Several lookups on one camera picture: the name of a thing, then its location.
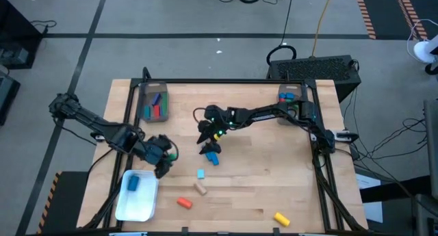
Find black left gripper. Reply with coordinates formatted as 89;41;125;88
138;135;175;180

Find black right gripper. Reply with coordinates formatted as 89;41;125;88
197;105;237;155

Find blue cylinder block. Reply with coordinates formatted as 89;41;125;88
127;174;140;192

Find red-orange cylinder block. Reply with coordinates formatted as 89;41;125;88
176;196;193;210

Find natural wood cylinder block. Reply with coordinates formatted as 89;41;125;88
192;181;208;196

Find white plastic tray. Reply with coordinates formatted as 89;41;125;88
114;170;159;222

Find yellow cylinder block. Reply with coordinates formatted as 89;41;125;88
272;211;291;228

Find grey translucent bin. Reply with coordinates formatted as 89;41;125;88
277;83;311;126
138;82;169;123

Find black mat yellow striped edge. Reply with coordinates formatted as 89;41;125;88
36;170;90;235

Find black perforated computer case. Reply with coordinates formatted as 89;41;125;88
266;54;362;103

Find black equipment box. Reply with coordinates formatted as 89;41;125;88
0;71;21;126

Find white paper sheet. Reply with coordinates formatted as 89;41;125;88
355;173;383;223

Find black floor beam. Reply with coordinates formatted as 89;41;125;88
359;176;438;205

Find black cabinet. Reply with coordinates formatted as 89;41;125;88
0;0;44;71

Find dark mat orange striped edges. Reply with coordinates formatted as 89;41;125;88
354;0;428;40

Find grey cabinet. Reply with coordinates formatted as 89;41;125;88
423;99;438;199

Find white round device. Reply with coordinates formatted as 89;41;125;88
407;18;438;64

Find black aluminium table frame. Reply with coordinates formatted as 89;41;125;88
81;67;369;234

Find black coiled floor cable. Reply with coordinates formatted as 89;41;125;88
266;0;298;66

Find yellow floor cable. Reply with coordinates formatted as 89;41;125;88
310;0;335;57

